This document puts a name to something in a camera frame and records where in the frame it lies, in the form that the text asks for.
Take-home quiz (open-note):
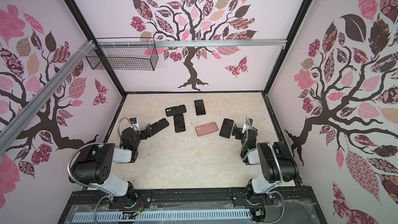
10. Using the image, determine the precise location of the purple phone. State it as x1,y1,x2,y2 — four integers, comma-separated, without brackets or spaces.
219,118,234,139

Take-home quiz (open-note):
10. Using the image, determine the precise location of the pink phone case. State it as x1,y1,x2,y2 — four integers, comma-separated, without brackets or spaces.
195,122,218,137

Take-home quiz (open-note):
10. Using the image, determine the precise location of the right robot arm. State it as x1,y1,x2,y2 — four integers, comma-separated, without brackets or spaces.
232,124,299,205

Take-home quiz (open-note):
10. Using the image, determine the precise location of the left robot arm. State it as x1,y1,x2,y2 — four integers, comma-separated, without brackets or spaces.
67,125,152,208

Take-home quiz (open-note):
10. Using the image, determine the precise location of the large black phone case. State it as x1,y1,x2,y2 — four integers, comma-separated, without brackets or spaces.
150,118,170,136

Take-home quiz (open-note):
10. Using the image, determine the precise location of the dark phone screen up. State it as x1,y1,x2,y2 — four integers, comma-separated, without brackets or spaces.
174,114,186,133

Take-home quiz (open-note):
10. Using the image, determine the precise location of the small black phone case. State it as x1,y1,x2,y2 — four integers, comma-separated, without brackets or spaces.
165,105,187,117

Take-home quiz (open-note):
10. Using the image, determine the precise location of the silver-edged black phone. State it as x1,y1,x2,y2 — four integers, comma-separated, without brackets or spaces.
194,100,206,116

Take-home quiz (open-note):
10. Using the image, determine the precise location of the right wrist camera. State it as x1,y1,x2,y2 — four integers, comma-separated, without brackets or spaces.
245,118,258,132

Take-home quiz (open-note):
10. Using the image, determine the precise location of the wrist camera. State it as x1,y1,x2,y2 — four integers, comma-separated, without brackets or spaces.
245,118,258,132
129,118,139,129

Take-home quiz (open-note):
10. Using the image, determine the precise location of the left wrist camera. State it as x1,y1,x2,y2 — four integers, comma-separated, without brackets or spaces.
129,118,139,129

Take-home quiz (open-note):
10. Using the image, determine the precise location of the right metal conduit cable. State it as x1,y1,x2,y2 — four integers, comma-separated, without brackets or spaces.
267,141,284,187

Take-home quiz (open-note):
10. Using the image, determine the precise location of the metal conduit cable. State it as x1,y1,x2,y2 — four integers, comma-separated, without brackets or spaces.
267,141,284,187
66,142,105,189

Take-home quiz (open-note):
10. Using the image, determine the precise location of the black wire basket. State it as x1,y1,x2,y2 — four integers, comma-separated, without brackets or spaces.
86,38,159,71

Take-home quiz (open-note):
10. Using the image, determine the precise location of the white slotted cable duct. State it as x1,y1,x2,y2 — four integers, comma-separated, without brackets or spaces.
66,209,251,224

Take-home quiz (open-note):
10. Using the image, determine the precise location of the left metal conduit cable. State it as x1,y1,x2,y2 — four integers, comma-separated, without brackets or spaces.
66,142,105,189

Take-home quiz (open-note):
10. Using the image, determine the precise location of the back aluminium rail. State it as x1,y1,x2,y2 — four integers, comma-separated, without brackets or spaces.
97,39,287,48

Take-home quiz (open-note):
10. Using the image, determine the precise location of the aluminium rail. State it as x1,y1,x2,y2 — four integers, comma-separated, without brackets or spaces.
97,39,287,48
1,40,95,154

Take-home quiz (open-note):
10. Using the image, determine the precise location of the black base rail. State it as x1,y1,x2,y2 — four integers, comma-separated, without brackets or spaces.
59,186,326,224

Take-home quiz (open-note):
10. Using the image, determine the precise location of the left aluminium rail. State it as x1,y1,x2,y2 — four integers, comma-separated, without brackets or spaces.
1,40,95,154

